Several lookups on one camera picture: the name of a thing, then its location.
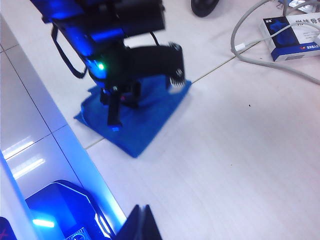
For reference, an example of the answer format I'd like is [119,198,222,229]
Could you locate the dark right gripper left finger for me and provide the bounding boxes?
[115,204,143,240]

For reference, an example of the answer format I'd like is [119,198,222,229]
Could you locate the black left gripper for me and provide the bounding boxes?
[96,47,141,129]

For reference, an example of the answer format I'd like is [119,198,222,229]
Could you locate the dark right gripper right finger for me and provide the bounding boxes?
[142,204,164,240]

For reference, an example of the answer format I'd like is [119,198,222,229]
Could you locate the blue microfiber rag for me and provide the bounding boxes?
[73,77,193,159]

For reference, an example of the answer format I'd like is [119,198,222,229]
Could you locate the black robot base chassis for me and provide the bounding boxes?
[0,179,118,240]

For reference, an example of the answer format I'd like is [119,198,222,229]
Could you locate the black computer mouse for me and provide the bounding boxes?
[190,0,221,18]

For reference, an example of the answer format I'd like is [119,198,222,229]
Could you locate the blue white medicine box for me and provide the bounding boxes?
[258,14,320,63]

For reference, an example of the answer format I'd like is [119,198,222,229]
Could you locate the black finned wrist camera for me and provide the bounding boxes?
[124,41,186,88]

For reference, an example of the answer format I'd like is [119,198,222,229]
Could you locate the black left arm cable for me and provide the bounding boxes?
[50,23,88,79]

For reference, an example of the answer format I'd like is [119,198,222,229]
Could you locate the thin white cable with plug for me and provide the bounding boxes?
[234,23,320,52]

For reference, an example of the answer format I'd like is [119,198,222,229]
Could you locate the white looped cable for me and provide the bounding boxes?
[231,0,320,86]

